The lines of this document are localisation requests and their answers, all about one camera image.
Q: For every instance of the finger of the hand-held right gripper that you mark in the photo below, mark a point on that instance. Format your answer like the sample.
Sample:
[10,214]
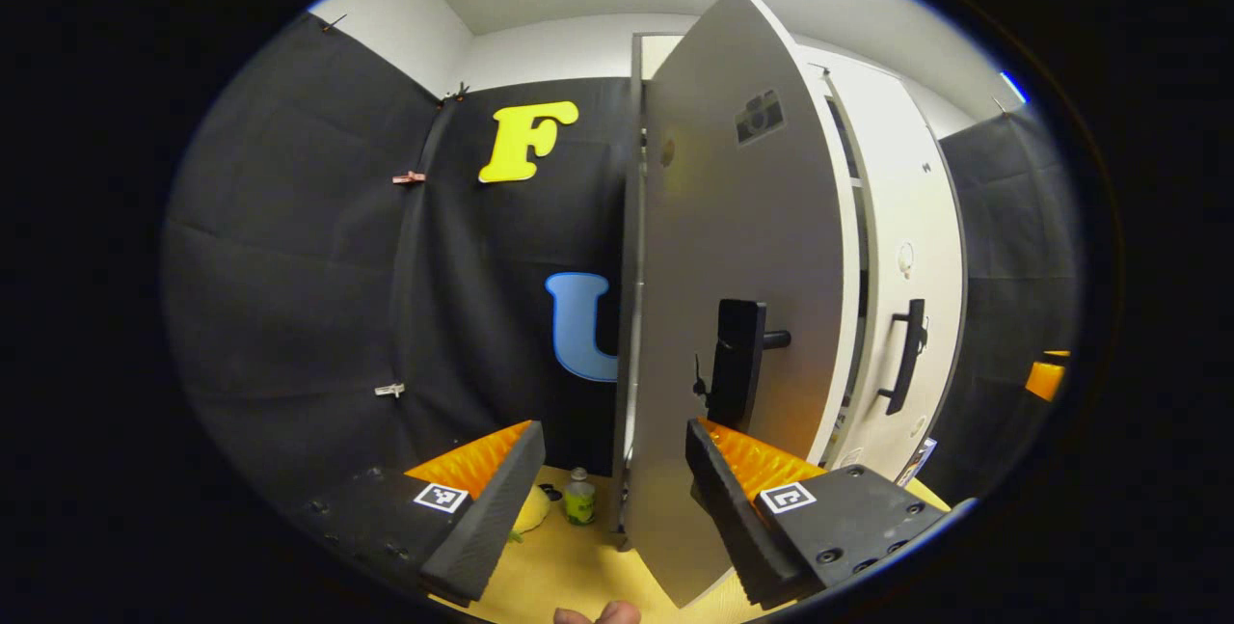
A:
[1046,381]
[1058,354]

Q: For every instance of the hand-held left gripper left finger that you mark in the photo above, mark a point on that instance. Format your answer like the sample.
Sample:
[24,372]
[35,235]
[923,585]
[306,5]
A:
[492,518]

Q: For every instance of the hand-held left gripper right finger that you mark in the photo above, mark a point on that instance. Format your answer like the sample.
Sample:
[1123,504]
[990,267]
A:
[733,518]

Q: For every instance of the white shoe cabinet door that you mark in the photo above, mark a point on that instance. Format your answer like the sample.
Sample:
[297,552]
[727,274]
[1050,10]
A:
[733,238]
[925,219]

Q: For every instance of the white shoe cabinet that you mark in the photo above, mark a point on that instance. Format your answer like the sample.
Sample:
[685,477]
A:
[629,315]

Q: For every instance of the yellow plush toy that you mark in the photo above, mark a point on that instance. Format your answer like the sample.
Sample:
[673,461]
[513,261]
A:
[532,511]

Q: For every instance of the small green bottle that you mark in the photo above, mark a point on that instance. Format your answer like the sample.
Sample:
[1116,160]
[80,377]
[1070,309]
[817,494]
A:
[578,506]

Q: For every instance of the black backdrop cloth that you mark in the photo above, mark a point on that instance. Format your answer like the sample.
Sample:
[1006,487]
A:
[289,267]
[1012,248]

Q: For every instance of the silver backdrop clip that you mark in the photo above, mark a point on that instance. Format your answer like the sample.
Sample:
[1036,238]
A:
[389,390]

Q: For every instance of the pink backdrop clip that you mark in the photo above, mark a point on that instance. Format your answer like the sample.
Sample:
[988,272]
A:
[409,177]

